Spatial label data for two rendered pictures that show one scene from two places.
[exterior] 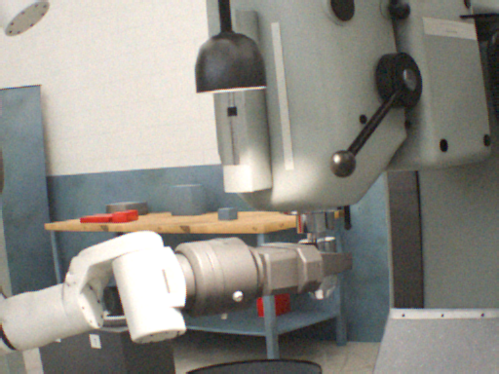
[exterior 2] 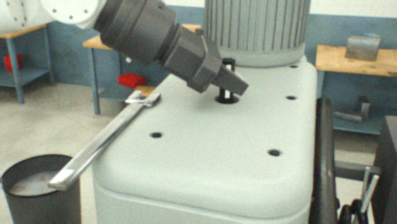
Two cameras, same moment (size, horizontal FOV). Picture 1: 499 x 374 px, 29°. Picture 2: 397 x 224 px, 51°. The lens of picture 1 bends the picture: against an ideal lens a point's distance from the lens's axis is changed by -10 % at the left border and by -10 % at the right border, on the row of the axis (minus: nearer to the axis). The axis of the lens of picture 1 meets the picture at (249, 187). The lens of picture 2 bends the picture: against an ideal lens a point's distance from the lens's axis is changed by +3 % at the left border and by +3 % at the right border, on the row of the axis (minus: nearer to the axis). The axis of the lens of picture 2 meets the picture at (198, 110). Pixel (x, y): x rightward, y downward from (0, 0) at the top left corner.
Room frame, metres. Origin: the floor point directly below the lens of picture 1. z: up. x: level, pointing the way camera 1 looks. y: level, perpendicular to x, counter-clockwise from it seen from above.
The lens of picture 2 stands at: (0.81, 0.22, 2.13)
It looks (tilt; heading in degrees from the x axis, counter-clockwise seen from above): 25 degrees down; 332
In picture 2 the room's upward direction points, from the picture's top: 1 degrees clockwise
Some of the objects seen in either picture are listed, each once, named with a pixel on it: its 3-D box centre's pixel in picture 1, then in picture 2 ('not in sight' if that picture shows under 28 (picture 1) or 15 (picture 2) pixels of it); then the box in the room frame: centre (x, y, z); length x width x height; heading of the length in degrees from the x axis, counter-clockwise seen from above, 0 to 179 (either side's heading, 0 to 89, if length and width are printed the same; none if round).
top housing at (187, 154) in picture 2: not in sight; (226, 140); (1.30, -0.09, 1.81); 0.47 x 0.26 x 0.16; 137
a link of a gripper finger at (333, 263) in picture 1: (331, 264); not in sight; (1.26, -0.09, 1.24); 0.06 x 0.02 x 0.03; 118
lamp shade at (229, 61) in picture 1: (228, 60); not in sight; (1.07, 0.01, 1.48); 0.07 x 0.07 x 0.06
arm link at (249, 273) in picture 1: (252, 275); not in sight; (1.24, 0.01, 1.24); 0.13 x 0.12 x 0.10; 28
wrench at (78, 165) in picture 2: not in sight; (113, 130); (1.26, 0.11, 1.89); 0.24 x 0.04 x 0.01; 138
